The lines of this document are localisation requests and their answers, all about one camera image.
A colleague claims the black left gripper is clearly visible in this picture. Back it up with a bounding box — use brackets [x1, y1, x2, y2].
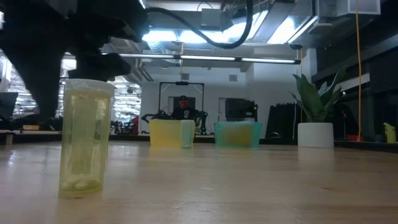
[62, 0, 150, 83]

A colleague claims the white ball bottom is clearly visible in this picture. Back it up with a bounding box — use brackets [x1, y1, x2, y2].
[58, 78, 115, 198]

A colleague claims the yellow translucent plastic bin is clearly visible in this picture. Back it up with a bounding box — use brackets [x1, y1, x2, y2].
[149, 119, 196, 149]

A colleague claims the teal translucent plastic bin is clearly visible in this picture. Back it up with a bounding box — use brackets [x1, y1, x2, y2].
[213, 121, 263, 148]

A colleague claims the red chair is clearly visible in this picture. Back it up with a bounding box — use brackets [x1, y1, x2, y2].
[129, 115, 141, 136]

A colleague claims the person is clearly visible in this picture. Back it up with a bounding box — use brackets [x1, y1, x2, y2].
[170, 95, 200, 121]

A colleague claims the dark monitor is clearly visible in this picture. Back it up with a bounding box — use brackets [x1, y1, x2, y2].
[0, 91, 19, 118]

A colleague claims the long ceiling light bar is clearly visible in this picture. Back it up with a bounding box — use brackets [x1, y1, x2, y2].
[102, 52, 302, 65]

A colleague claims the green plant in white pot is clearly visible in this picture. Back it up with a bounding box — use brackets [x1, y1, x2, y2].
[289, 65, 348, 149]

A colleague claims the yellow-green drink bottle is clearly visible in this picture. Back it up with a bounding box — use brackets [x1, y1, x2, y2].
[382, 121, 397, 144]

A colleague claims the black rectangular gantry frame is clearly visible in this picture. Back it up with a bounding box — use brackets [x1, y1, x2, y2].
[159, 81, 205, 106]

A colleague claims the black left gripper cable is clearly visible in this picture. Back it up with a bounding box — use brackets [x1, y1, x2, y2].
[144, 0, 254, 50]

